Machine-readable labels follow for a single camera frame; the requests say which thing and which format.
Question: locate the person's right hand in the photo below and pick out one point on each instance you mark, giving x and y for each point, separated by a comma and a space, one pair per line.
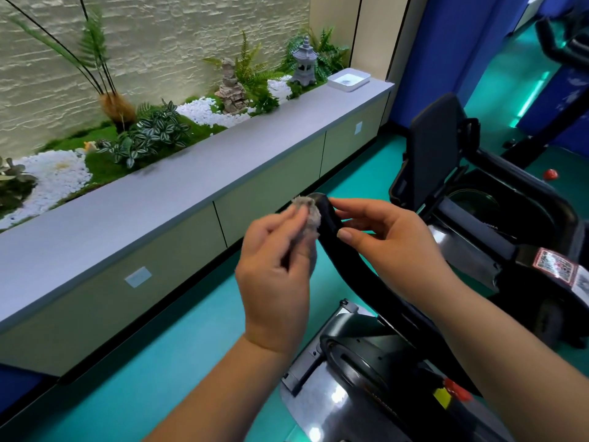
405, 253

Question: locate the person's left hand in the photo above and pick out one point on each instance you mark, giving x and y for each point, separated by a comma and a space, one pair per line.
276, 290

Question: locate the grey cleaning cloth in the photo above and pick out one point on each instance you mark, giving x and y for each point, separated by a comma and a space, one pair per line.
313, 220

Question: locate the person's left forearm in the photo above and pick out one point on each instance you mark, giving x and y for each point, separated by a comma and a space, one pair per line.
221, 400

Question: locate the black exercise bike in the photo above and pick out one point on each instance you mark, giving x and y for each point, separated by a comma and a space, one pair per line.
460, 257
322, 409

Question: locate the red round knob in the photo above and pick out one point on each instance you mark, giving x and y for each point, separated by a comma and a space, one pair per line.
550, 174
455, 390

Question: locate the long cabinet with grey top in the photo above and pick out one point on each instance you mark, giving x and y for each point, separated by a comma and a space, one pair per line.
138, 211

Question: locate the white plastic tray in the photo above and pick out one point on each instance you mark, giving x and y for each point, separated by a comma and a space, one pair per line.
348, 80

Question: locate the small dark green shrub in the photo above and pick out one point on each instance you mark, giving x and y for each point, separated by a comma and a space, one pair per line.
295, 91
264, 105

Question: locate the patch of white pebbles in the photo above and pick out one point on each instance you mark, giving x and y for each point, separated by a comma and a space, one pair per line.
278, 89
50, 179
202, 112

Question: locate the grey stacked rock ornament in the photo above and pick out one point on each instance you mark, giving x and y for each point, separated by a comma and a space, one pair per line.
230, 94

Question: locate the variegated leaf plant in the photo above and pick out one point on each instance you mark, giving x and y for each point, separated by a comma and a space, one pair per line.
147, 133

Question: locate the large bushy fern plant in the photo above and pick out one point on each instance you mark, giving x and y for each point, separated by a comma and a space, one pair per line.
331, 57

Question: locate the grey stone pagoda lantern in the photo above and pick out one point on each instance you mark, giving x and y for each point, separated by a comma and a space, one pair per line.
303, 64

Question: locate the green moss mat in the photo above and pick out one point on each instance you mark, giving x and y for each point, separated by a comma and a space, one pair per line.
101, 165

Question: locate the slim green fern plant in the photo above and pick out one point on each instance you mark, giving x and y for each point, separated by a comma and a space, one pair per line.
246, 69

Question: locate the blue hotel banner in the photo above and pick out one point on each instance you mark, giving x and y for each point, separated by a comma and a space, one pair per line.
570, 101

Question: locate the tall thin stemmed fern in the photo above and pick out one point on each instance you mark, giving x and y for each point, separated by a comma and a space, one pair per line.
117, 110

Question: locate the pale hallway cabinet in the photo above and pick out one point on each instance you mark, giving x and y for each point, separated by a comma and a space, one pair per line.
529, 9

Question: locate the small leafy green plant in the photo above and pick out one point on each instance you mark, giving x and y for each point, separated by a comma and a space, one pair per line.
14, 184

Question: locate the pale square wall socket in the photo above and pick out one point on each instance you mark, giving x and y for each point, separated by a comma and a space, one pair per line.
358, 127
138, 277

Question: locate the blue wall pad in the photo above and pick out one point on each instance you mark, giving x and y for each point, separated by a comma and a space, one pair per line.
441, 50
14, 386

